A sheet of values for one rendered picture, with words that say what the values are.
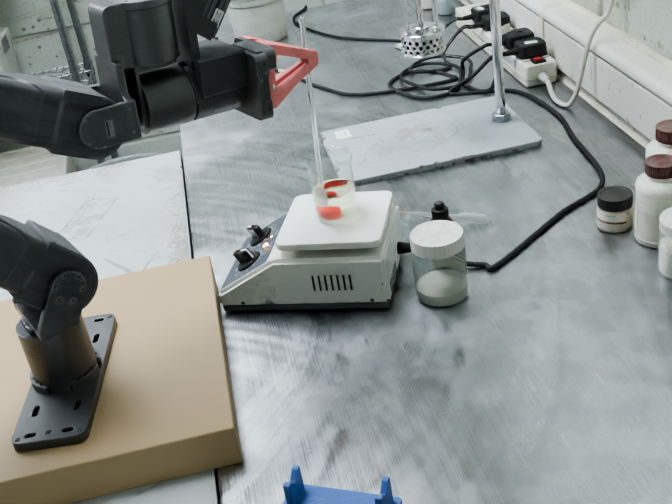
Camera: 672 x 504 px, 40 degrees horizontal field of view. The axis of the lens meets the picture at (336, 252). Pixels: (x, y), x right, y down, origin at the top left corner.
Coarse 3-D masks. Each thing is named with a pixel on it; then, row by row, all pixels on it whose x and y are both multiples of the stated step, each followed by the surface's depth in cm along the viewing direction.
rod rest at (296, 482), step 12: (300, 480) 80; (384, 480) 76; (288, 492) 78; (300, 492) 80; (312, 492) 80; (324, 492) 80; (336, 492) 79; (348, 492) 79; (360, 492) 79; (384, 492) 76
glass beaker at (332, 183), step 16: (336, 160) 106; (320, 176) 101; (336, 176) 101; (352, 176) 103; (320, 192) 102; (336, 192) 102; (352, 192) 103; (320, 208) 104; (336, 208) 103; (352, 208) 104
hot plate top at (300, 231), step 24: (360, 192) 110; (384, 192) 109; (288, 216) 108; (312, 216) 107; (360, 216) 105; (384, 216) 104; (288, 240) 103; (312, 240) 102; (336, 240) 101; (360, 240) 100
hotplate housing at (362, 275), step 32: (288, 256) 103; (320, 256) 102; (352, 256) 101; (384, 256) 101; (224, 288) 106; (256, 288) 105; (288, 288) 104; (320, 288) 104; (352, 288) 103; (384, 288) 102
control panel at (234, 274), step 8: (272, 224) 114; (280, 224) 112; (272, 232) 111; (248, 240) 115; (264, 240) 111; (272, 240) 109; (256, 248) 110; (264, 248) 108; (272, 248) 106; (264, 256) 106; (256, 264) 105; (232, 272) 109; (240, 272) 107; (248, 272) 105; (232, 280) 107
